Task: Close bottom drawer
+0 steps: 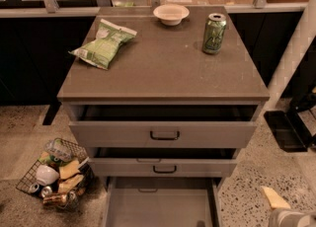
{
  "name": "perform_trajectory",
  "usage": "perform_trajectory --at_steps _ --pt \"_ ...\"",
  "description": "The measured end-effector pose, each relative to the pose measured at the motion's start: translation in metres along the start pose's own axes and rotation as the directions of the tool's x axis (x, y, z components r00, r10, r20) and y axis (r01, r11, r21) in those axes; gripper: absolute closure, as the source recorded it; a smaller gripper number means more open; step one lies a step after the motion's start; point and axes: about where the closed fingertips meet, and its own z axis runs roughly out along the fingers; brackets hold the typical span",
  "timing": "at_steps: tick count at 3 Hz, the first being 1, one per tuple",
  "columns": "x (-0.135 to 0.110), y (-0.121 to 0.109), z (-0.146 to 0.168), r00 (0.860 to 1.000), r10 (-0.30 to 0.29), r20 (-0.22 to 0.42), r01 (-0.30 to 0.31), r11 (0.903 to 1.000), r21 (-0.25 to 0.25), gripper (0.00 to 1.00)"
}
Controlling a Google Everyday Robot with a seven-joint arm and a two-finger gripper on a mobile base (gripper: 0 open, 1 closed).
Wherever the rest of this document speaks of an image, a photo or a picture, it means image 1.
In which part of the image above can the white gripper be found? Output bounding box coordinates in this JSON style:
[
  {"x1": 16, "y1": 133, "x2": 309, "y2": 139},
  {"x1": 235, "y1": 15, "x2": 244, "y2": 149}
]
[{"x1": 262, "y1": 187, "x2": 316, "y2": 227}]

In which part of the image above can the grey bottom drawer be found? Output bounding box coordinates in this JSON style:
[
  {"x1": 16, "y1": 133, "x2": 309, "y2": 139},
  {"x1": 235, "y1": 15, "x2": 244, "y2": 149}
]
[{"x1": 102, "y1": 178, "x2": 222, "y2": 227}]

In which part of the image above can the grey drawer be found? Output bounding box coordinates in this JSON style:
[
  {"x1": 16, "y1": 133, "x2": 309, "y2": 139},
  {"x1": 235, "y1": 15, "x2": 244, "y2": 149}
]
[
  {"x1": 102, "y1": 178, "x2": 222, "y2": 227},
  {"x1": 70, "y1": 105, "x2": 256, "y2": 148},
  {"x1": 90, "y1": 148, "x2": 237, "y2": 178}
]

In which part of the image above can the grey drawer cabinet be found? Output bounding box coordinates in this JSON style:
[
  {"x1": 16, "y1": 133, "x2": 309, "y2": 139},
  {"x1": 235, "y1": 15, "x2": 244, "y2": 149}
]
[{"x1": 56, "y1": 5, "x2": 271, "y2": 186}]

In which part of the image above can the grey middle drawer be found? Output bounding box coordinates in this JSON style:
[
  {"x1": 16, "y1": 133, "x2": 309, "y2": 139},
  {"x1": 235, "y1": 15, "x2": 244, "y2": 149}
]
[{"x1": 90, "y1": 148, "x2": 237, "y2": 178}]

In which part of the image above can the grey top drawer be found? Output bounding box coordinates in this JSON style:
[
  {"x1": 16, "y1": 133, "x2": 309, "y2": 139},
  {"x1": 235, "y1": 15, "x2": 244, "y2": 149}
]
[{"x1": 70, "y1": 105, "x2": 256, "y2": 148}]

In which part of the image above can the black floor tray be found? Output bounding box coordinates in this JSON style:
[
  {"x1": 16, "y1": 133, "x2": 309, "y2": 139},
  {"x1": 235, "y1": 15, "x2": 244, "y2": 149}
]
[{"x1": 264, "y1": 111, "x2": 315, "y2": 152}]

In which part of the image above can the green soda can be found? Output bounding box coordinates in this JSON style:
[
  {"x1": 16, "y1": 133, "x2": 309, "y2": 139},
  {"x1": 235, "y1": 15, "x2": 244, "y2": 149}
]
[{"x1": 202, "y1": 13, "x2": 226, "y2": 54}]

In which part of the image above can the yellow sponge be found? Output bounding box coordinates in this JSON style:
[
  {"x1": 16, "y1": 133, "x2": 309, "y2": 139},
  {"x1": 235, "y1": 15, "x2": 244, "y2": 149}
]
[{"x1": 59, "y1": 159, "x2": 80, "y2": 180}]

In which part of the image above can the white bowl on cabinet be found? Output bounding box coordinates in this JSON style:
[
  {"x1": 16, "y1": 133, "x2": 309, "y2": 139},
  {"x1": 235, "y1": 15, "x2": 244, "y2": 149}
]
[{"x1": 153, "y1": 4, "x2": 190, "y2": 26}]

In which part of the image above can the clear plastic bottle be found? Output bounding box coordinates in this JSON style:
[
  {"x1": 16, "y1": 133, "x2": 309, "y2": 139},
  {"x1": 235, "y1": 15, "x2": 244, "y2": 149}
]
[{"x1": 44, "y1": 138, "x2": 72, "y2": 162}]

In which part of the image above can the brown shiny packet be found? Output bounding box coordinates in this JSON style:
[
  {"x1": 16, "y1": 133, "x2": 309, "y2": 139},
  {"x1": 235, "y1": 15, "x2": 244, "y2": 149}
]
[{"x1": 43, "y1": 193, "x2": 68, "y2": 206}]

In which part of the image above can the white bowl in basket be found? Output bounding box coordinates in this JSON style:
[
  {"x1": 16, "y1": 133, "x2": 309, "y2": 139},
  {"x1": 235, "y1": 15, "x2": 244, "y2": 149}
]
[{"x1": 36, "y1": 165, "x2": 59, "y2": 186}]

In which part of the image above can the green chip bag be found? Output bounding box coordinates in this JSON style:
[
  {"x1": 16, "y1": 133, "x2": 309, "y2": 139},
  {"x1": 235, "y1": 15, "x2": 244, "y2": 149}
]
[{"x1": 70, "y1": 19, "x2": 137, "y2": 70}]

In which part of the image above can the silver can in basket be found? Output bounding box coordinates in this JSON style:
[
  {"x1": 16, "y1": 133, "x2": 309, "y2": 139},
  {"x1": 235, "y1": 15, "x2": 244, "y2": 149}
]
[{"x1": 28, "y1": 183, "x2": 40, "y2": 194}]

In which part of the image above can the black wire basket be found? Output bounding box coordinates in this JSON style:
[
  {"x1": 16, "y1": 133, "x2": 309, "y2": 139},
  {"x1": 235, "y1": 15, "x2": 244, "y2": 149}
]
[{"x1": 16, "y1": 138, "x2": 94, "y2": 210}]

